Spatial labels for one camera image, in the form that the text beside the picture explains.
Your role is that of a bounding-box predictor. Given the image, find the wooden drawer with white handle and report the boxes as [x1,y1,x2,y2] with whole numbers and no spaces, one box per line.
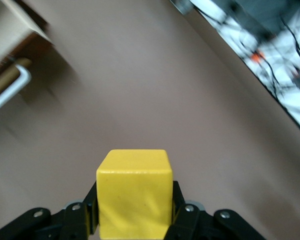
[0,0,54,117]

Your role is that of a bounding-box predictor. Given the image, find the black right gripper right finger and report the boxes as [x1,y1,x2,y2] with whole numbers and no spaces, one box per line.
[164,179,269,240]

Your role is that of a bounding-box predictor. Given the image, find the long black floor cable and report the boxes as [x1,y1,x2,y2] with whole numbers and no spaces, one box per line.
[279,14,300,69]

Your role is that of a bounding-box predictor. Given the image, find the orange plug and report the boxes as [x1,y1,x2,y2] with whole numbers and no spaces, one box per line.
[249,50,265,65]

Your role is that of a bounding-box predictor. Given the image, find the dark grey post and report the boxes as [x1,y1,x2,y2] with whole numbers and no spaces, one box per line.
[191,0,278,41]

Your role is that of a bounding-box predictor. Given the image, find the yellow wooden block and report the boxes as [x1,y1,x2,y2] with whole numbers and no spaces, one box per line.
[95,148,175,239]

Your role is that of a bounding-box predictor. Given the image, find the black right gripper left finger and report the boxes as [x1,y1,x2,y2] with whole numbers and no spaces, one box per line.
[0,181,101,240]

